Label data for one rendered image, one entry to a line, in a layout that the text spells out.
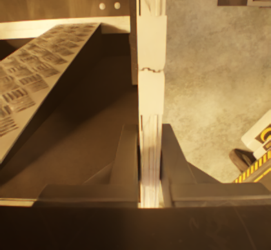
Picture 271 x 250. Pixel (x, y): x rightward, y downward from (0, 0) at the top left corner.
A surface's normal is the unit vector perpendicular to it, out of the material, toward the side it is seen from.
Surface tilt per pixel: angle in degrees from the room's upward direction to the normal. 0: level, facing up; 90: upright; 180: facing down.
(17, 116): 80
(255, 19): 0
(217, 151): 0
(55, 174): 90
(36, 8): 0
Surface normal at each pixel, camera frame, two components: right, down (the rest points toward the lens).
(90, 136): -0.03, -0.89
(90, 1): -0.02, 0.45
